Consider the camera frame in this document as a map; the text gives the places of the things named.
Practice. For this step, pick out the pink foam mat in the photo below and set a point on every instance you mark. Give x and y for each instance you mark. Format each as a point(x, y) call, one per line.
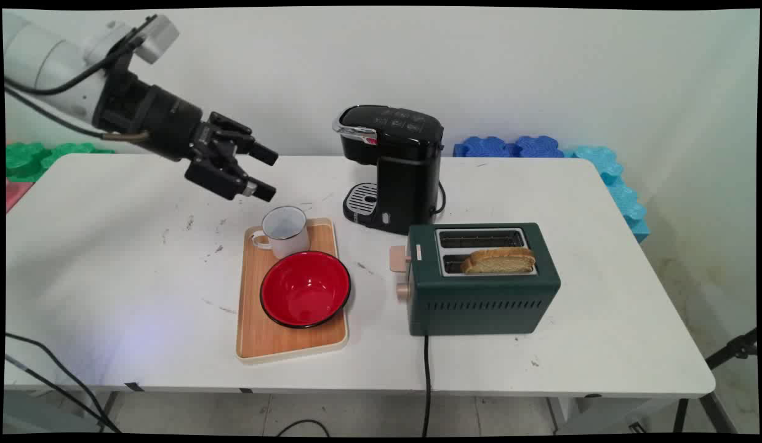
point(15, 194)

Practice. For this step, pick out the wooden serving tray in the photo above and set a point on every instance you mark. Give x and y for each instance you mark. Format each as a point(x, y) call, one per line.
point(276, 341)

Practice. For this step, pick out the black coffee machine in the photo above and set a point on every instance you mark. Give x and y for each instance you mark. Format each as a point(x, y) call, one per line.
point(405, 166)

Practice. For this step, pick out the beige toaster lever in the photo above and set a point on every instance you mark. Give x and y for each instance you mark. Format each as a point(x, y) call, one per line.
point(398, 258)

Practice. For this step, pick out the green two-slot toaster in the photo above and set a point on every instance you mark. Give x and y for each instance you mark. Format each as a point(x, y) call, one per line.
point(479, 301)

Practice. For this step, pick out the dark blue foam mat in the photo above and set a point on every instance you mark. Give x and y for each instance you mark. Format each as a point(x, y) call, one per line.
point(538, 147)
point(482, 147)

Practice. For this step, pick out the red enamel bowl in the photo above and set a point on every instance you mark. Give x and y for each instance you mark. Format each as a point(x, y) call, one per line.
point(305, 289)

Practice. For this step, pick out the light blue foam mat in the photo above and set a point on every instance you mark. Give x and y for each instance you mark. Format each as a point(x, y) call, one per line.
point(624, 197)

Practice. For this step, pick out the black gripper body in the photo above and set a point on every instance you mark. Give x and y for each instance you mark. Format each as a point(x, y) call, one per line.
point(153, 117)

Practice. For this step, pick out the toasted bread slice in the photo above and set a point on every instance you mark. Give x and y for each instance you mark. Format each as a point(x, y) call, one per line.
point(498, 261)

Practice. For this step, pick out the white enamel mug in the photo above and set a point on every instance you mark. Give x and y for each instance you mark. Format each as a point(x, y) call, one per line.
point(288, 240)

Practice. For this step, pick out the black tripod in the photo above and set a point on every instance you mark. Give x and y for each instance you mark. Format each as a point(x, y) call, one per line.
point(732, 351)

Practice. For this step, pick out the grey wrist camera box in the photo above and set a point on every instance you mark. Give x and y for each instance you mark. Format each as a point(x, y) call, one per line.
point(159, 38)

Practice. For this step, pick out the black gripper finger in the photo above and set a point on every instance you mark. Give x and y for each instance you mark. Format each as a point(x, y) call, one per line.
point(233, 138)
point(218, 175)

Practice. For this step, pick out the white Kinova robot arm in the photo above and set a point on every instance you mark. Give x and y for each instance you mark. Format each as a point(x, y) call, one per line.
point(45, 58)

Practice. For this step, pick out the green foam mat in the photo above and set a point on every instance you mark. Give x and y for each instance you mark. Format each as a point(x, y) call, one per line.
point(33, 160)

